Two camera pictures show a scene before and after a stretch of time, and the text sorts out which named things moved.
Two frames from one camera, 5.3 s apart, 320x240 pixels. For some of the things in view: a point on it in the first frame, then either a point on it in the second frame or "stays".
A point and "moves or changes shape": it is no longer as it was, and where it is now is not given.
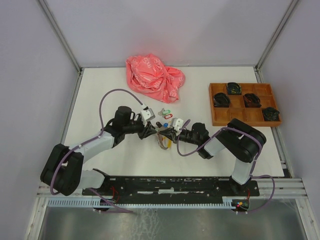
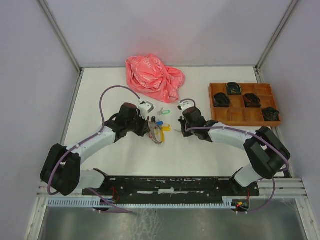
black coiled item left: (221, 99) stays
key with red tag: (168, 116) moves or changes shape
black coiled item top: (233, 88) stays
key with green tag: (164, 112) stays
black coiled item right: (270, 114) stays
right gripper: (173, 136) -> (185, 133)
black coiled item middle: (252, 100) stays
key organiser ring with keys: (165, 142) -> (153, 125)
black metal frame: (173, 187) stays
